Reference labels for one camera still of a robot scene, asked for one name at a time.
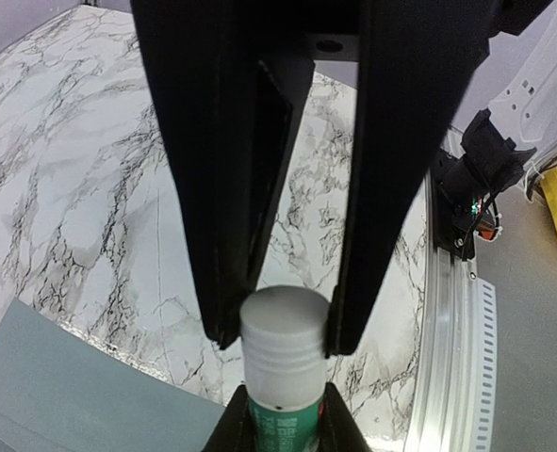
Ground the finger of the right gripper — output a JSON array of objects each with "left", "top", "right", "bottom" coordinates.
[
  {"left": 131, "top": 1, "right": 315, "bottom": 348},
  {"left": 325, "top": 0, "right": 500, "bottom": 356}
]

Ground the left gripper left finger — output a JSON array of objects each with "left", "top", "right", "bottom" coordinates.
[{"left": 203, "top": 384, "right": 256, "bottom": 452}]

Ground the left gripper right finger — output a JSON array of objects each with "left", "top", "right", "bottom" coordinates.
[{"left": 319, "top": 382, "right": 368, "bottom": 452}]

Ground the white green glue stick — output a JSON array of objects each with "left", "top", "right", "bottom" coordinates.
[{"left": 240, "top": 285, "right": 329, "bottom": 451}]

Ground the blue-grey envelope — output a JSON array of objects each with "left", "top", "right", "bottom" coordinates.
[{"left": 0, "top": 300, "right": 223, "bottom": 451}]

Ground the aluminium front rail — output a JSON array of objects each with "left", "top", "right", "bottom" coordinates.
[{"left": 404, "top": 182, "right": 498, "bottom": 452}]

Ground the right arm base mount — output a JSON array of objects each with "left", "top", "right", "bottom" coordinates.
[{"left": 430, "top": 108, "right": 536, "bottom": 261}]

